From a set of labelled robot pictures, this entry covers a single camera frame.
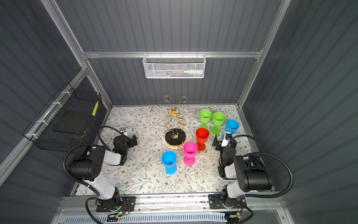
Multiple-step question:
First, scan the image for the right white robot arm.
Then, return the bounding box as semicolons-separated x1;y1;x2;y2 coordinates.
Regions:
208;133;273;210

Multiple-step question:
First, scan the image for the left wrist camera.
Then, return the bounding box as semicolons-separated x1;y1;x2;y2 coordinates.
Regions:
119;127;128;136

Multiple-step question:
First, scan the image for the red wine glass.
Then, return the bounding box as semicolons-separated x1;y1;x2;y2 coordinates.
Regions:
196;128;210;152

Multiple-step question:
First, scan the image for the floral table mat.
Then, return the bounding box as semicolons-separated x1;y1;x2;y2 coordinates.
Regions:
75;105;258;196

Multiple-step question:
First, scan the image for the gold wire glass rack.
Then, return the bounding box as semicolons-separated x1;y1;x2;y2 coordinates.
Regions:
151;95;197;148

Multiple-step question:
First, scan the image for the black wire wall basket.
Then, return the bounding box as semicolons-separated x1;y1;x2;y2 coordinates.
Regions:
22;83;102;152

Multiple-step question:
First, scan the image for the green wine glass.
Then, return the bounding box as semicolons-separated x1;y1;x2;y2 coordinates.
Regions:
199;109;212;129
211;112;226;134

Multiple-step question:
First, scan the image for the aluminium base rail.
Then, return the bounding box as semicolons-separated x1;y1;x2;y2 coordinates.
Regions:
52;192;292;224

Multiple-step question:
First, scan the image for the black pad in basket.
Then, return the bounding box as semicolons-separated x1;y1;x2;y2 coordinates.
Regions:
53;111;93;136

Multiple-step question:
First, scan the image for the blue wine glass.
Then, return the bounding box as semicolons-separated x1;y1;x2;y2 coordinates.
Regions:
161;151;177;175
225;119;240;135

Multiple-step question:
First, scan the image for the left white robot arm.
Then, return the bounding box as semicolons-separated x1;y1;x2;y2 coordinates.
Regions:
62;135;138;215

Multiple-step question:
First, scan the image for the white mesh wall basket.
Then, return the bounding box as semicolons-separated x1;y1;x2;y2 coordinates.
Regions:
142;55;207;79

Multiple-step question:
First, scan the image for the pink wine glass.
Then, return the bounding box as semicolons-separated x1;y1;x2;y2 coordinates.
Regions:
183;141;198;166

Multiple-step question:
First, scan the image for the white marker in basket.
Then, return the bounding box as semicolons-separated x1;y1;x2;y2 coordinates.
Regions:
183;70;204;76

